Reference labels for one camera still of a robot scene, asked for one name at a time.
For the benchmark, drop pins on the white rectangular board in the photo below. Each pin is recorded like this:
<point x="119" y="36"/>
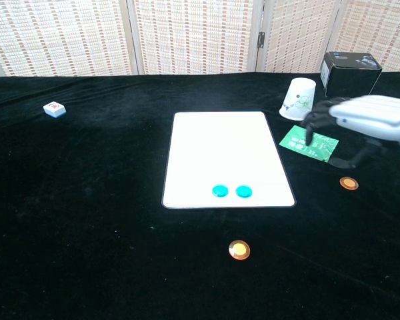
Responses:
<point x="226" y="156"/>

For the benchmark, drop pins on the black cardboard box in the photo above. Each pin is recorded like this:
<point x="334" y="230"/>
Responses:
<point x="350" y="78"/>

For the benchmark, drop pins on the white mahjong tile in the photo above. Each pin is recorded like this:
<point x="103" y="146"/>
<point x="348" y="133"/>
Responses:
<point x="55" y="109"/>

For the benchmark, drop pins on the black screen hinge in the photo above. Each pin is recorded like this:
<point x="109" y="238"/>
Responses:
<point x="261" y="38"/>

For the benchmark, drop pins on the green foil packet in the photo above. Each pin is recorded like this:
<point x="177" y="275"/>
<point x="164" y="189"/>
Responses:
<point x="291" y="141"/>

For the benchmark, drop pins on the black velvet tablecloth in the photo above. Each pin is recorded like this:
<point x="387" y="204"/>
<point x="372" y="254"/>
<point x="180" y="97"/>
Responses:
<point x="86" y="200"/>

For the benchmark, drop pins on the bamboo folding screen panel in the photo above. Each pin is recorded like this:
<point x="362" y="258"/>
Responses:
<point x="60" y="36"/>
<point x="376" y="23"/>
<point x="193" y="36"/>
<point x="296" y="33"/>

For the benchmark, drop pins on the white paper cup upside down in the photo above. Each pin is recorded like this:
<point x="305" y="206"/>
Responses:
<point x="298" y="99"/>

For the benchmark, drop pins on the teal round chip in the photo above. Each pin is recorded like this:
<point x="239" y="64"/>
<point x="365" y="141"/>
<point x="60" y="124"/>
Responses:
<point x="244" y="191"/>
<point x="220" y="190"/>

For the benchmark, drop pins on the orange chip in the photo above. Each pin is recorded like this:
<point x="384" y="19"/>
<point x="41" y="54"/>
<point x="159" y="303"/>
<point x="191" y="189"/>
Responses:
<point x="348" y="183"/>
<point x="239" y="250"/>

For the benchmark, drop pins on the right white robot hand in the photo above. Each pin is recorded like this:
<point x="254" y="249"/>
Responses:
<point x="373" y="115"/>

